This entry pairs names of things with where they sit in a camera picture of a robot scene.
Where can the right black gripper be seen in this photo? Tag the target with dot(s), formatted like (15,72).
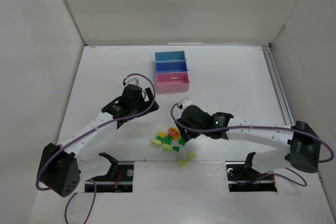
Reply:
(184,131)

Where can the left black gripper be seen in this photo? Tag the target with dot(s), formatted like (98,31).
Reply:
(150,100)

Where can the dark green lego plate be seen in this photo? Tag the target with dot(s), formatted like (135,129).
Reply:
(181,142)

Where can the yellow butterfly lego piece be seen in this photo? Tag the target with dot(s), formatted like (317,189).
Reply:
(174,133)

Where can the small dark green slope lego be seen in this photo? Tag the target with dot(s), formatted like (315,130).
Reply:
(176,148)

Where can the green number lego brick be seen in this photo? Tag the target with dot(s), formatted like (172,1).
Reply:
(168,140)

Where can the light green square lego brick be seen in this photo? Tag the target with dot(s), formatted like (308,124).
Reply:
(191,156)

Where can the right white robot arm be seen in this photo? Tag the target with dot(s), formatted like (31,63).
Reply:
(294,146)

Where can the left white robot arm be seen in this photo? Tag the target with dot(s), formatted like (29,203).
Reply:
(62,167)

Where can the yellow lego brick on stack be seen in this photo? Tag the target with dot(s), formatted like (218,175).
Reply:
(161,135)

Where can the light green curved lego right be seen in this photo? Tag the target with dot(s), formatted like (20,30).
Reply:
(167,147)

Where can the light green curved lego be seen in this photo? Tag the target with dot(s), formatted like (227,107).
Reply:
(155,143)
(167,147)

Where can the green lego brick left stack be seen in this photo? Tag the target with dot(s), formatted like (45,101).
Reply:
(158,140)

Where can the light green curved lego left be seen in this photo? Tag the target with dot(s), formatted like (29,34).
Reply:
(155,143)

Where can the pink container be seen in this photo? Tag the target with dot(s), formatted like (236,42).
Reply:
(172,82)

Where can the dark blue container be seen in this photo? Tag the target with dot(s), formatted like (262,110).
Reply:
(171,67)

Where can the light blue container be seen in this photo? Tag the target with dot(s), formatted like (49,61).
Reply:
(170,56)

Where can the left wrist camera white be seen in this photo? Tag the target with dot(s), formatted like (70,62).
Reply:
(130,80)

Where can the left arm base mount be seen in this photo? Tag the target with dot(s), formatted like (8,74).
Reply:
(107,174)

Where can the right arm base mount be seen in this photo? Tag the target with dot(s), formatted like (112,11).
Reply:
(242,178)

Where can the aluminium rail right side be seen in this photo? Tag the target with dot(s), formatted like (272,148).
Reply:
(277,85)

